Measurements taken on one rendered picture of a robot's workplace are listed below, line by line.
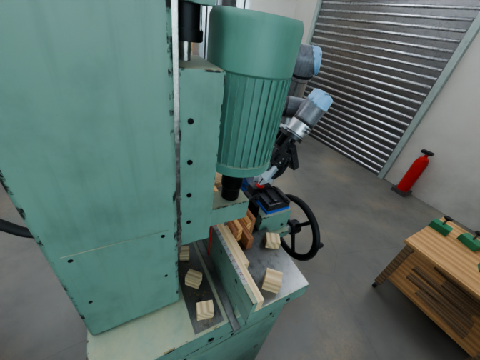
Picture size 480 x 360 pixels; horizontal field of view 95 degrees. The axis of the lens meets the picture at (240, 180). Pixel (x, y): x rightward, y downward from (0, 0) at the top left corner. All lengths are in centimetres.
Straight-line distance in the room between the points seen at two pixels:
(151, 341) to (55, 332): 107
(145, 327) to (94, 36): 65
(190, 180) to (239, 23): 29
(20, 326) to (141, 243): 140
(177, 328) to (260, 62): 67
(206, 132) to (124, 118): 15
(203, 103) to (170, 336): 59
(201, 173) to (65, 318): 143
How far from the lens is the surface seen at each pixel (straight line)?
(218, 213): 62
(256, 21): 41
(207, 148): 44
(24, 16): 33
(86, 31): 32
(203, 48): 132
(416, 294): 206
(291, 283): 72
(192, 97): 39
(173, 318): 74
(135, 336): 74
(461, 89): 343
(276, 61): 43
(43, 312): 183
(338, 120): 399
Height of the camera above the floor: 149
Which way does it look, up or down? 35 degrees down
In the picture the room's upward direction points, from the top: 10 degrees clockwise
